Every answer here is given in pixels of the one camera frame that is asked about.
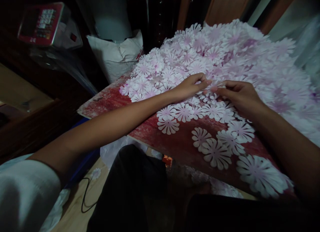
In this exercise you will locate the white plastic bag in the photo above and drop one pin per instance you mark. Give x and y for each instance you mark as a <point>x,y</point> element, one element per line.
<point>111,152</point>

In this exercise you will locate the single pale flower cutout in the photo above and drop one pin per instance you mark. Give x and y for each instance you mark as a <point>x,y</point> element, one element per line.
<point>217,82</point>

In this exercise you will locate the red electronic scale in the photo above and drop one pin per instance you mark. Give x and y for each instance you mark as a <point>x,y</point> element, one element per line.
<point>40,23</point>

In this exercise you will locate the white translucent bag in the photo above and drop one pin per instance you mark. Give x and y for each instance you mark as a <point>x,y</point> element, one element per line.
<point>297,34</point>

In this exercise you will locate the clear plastic sheet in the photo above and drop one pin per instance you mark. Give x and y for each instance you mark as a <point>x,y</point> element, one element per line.
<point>72,67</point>

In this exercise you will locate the brown wooden door panel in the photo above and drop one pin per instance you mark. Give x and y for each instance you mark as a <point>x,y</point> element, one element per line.
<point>225,7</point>

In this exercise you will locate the dark wooden cabinet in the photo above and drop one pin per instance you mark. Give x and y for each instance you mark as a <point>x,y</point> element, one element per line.
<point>32,117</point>

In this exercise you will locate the white woven sack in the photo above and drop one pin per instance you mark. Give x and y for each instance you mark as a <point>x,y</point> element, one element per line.
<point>115,57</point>

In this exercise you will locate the white cylindrical roll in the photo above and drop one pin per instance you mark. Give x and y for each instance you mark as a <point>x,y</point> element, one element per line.
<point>112,14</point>

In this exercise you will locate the person's left hand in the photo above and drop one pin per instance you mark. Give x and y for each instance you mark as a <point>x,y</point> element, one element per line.
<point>186,88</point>

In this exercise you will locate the pile of pink fabric flowers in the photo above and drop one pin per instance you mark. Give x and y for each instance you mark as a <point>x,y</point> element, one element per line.
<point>225,54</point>

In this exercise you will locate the person's right fingers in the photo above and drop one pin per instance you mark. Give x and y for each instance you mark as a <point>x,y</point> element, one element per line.
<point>223,85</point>

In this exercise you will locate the person's right hand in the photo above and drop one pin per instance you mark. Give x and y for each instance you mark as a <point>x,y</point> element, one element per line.
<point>246,97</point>

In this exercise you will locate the red wooden board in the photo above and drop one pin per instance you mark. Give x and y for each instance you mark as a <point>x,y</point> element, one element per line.
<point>112,104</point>

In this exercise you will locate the small orange object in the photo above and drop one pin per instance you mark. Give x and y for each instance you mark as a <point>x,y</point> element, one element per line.
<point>167,160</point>

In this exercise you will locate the person's legs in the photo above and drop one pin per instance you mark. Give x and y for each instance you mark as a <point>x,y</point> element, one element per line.
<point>140,197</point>

